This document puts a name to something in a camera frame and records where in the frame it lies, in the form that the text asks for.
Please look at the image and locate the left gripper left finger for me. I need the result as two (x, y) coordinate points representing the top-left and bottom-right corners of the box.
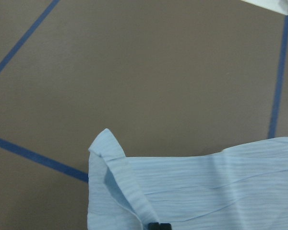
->
(148, 222), (160, 230)

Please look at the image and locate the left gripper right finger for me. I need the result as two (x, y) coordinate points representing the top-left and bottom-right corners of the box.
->
(159, 223), (171, 230)

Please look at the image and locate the brown paper table cover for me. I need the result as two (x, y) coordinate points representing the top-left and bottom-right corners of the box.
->
(0, 0), (288, 230)

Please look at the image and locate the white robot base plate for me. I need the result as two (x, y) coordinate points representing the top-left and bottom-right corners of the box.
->
(243, 0), (288, 16)

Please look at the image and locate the light blue button-up shirt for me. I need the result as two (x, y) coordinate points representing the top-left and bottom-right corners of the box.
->
(87, 129), (288, 230)

